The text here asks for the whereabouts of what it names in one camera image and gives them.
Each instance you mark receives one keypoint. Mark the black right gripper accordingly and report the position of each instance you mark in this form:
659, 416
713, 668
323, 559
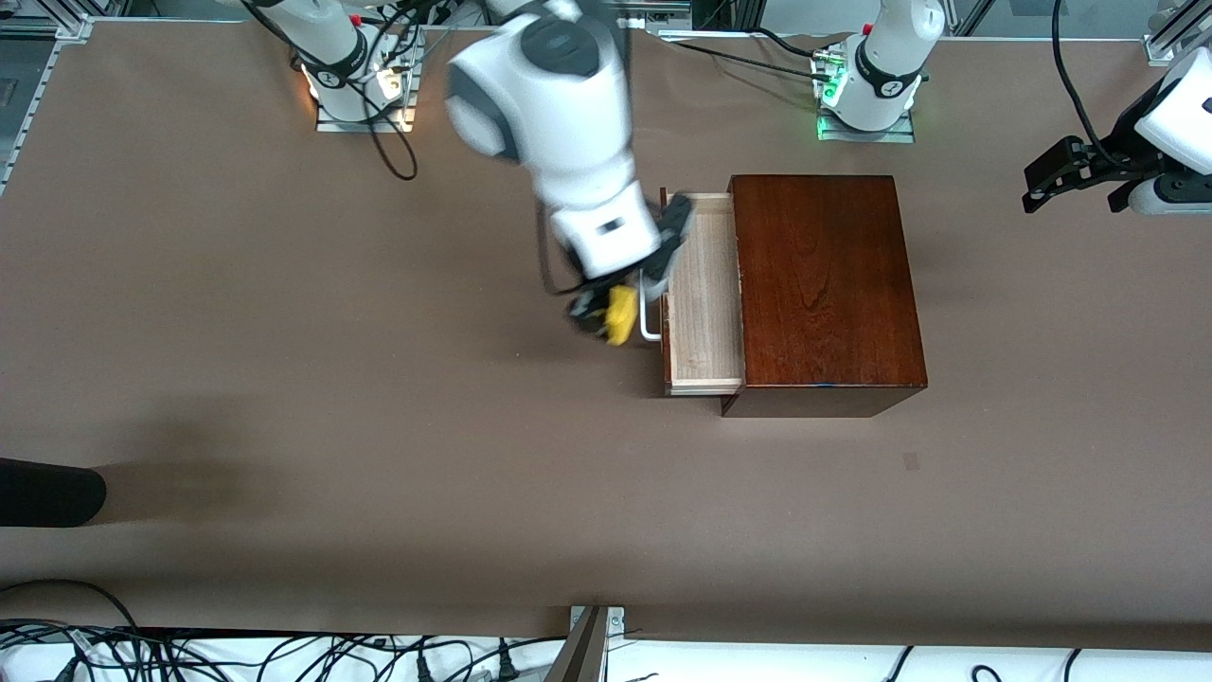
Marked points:
589, 310

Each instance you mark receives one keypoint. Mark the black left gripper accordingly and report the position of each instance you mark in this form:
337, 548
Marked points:
1120, 143

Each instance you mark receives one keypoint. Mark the yellow block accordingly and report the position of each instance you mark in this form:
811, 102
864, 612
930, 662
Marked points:
622, 313

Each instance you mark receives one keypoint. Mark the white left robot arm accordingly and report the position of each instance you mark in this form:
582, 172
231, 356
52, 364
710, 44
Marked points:
890, 66

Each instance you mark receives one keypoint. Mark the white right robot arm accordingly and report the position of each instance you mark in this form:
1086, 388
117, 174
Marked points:
568, 114

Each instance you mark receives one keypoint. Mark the dark brown wooden cabinet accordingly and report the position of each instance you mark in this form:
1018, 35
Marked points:
833, 303

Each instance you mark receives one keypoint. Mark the grey power strip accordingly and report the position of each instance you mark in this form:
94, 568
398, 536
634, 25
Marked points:
663, 8

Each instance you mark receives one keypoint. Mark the dark metal beam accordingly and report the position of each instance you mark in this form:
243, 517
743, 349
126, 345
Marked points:
579, 658

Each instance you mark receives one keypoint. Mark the black power plug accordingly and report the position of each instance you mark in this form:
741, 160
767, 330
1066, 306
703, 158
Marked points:
507, 663
424, 668

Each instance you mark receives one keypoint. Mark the black rounded cylinder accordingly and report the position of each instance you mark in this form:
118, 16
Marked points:
47, 493

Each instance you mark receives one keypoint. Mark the aluminium corner bracket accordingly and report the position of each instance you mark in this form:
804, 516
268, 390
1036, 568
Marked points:
76, 26
1163, 47

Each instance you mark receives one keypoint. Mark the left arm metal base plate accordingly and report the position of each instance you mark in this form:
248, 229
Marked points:
866, 135

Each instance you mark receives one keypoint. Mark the silver metal bracket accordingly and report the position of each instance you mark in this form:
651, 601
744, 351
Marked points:
616, 620

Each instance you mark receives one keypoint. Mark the aluminium side rail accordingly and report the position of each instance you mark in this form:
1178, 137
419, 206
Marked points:
28, 114

